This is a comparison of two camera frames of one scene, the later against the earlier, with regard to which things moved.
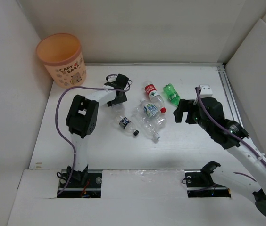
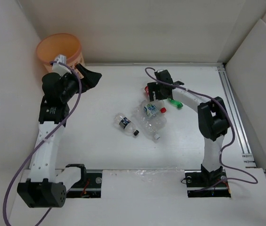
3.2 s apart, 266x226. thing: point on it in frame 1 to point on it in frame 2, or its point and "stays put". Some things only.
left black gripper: [121, 100] to [90, 78]
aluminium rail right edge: [229, 94] stays put
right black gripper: [184, 105] to [153, 86]
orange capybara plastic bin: [62, 53] stays put
